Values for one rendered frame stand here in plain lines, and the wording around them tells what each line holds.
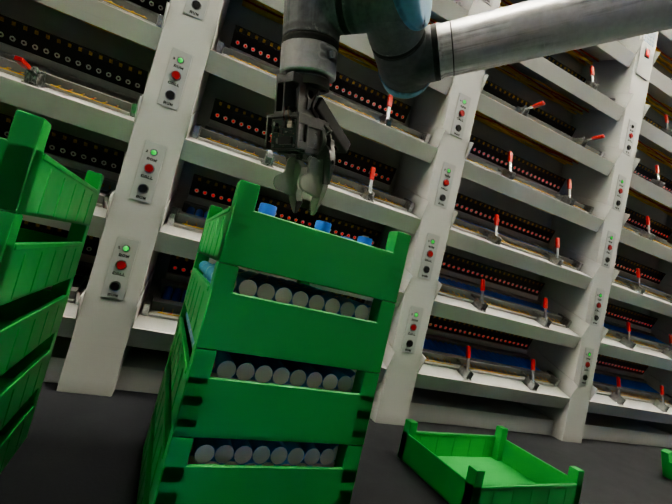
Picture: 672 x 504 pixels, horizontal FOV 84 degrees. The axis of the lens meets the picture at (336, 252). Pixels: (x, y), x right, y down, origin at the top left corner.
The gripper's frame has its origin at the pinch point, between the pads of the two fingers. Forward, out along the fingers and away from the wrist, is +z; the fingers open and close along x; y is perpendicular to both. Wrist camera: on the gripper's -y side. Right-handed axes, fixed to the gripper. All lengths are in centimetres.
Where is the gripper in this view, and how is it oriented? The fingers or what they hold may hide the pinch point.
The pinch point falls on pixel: (307, 206)
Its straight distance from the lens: 65.0
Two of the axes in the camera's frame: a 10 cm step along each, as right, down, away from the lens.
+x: 7.9, 1.5, -5.9
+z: -0.9, 9.9, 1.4
